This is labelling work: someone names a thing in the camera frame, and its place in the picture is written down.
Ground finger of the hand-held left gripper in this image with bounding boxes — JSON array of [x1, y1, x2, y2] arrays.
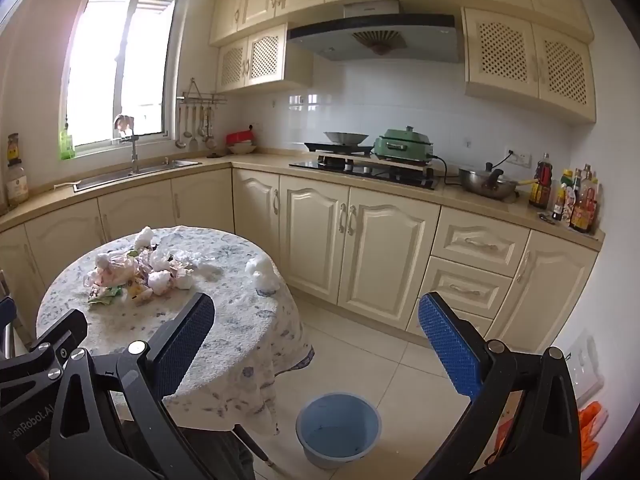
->
[[0, 308, 89, 386], [0, 296, 17, 333]]

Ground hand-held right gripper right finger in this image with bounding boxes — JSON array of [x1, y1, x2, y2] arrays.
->
[[415, 291, 585, 480]]

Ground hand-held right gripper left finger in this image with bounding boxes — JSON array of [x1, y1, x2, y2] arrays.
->
[[47, 291, 217, 480]]

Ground pile of wrappers and tissues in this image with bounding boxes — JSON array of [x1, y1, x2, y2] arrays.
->
[[87, 240, 223, 307]]

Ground white paper ball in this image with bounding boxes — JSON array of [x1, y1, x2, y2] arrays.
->
[[132, 226, 157, 251], [245, 255, 282, 293]]

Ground blue plastic bucket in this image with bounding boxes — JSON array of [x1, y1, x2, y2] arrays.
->
[[295, 393, 383, 470]]

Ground chair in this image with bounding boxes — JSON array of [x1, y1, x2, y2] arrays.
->
[[0, 270, 28, 358]]

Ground pale glass jar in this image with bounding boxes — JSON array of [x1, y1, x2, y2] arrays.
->
[[6, 162, 30, 207]]

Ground orange plastic bag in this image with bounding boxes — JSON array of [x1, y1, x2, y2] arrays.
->
[[577, 400, 611, 467]]

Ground cream lower kitchen cabinets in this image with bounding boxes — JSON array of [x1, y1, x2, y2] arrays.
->
[[0, 152, 606, 356]]

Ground green bottle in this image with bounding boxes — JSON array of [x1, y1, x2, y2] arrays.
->
[[60, 122, 76, 161]]

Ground stainless steel sink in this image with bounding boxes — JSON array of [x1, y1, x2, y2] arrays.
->
[[73, 159, 203, 192]]

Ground black glass gas stove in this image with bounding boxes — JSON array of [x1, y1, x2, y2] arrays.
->
[[289, 157, 442, 191]]

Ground wooden board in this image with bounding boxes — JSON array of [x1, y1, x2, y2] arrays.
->
[[320, 154, 435, 172]]

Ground steel sink faucet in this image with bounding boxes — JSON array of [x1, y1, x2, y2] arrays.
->
[[120, 134, 143, 175]]

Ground row of condiment bottles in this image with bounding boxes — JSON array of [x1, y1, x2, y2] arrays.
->
[[529, 154, 603, 235]]

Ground green electric cooker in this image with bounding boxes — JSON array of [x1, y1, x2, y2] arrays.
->
[[372, 126, 436, 163]]

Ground steel wok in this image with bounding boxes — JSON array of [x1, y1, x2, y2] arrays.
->
[[323, 131, 370, 145]]

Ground kitchen window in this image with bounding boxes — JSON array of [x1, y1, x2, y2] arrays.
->
[[62, 0, 181, 161]]

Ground large cream lattice cabinet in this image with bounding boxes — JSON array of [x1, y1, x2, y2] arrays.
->
[[462, 7, 598, 123]]

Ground small cream lattice cabinet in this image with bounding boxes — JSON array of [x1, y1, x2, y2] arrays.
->
[[216, 22, 315, 93]]

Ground grey range hood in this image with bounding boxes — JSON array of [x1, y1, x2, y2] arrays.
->
[[286, 0, 465, 64]]

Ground steel pan with black handle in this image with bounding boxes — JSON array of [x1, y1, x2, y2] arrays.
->
[[459, 162, 518, 200]]

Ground black power cable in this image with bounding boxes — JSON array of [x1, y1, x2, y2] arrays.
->
[[430, 152, 513, 183]]

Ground wall utensil rack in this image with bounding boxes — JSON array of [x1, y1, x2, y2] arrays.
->
[[177, 78, 228, 107]]

